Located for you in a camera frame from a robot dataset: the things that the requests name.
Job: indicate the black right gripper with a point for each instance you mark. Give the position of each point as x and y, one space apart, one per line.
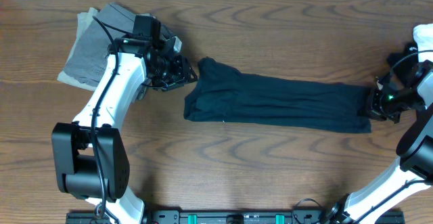
375 110

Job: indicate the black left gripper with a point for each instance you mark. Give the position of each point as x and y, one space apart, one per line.
183 74

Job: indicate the black t-shirt white logo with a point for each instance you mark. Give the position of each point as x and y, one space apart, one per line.
224 94

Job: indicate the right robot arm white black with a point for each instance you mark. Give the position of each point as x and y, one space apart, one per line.
411 171

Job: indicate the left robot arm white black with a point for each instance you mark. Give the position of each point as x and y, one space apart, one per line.
91 162

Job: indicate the folded beige garment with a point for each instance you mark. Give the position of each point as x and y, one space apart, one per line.
81 24

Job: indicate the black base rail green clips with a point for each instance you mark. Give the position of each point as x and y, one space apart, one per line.
203 217

